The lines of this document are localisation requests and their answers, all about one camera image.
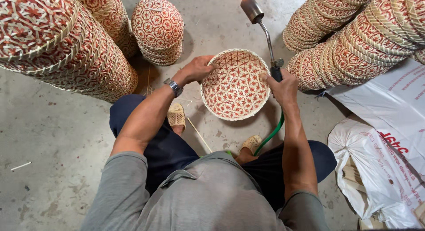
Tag person's right hand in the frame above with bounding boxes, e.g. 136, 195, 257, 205
259, 68, 300, 108

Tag person's left hand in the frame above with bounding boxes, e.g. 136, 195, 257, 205
172, 55, 217, 89

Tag red white woven bamboo basket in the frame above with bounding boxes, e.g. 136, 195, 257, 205
200, 48, 271, 121

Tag metal gas torch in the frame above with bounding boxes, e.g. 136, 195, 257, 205
240, 0, 285, 83

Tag silver wristwatch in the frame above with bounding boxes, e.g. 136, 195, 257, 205
163, 78, 184, 98

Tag short stack of woven baskets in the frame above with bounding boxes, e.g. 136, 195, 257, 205
131, 0, 185, 67

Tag beige woven sandal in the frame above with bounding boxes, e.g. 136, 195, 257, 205
167, 103, 187, 132
240, 135, 263, 155

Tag thin bamboo stick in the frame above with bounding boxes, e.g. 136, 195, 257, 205
186, 117, 213, 154

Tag navy shorts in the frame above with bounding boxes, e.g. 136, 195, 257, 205
109, 94, 338, 212

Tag tall stack of woven baskets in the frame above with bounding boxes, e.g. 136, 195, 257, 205
74, 0, 140, 60

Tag leaning stack of woven baskets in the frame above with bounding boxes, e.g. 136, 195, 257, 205
282, 0, 381, 54

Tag grey shirt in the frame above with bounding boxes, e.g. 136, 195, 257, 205
80, 151, 331, 231

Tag large stack of woven baskets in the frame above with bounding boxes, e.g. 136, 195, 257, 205
0, 0, 139, 103

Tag long row of woven baskets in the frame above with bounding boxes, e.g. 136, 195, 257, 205
286, 0, 425, 92

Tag flat white printed sack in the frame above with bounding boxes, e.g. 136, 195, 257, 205
324, 58, 425, 180

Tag filled white printed sack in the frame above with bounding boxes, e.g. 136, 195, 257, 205
327, 115, 425, 229

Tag small white stick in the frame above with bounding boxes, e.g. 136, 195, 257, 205
10, 162, 32, 172

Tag wooden block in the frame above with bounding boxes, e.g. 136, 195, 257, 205
357, 216, 390, 231

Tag green gas hose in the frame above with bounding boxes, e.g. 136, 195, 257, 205
254, 111, 285, 157

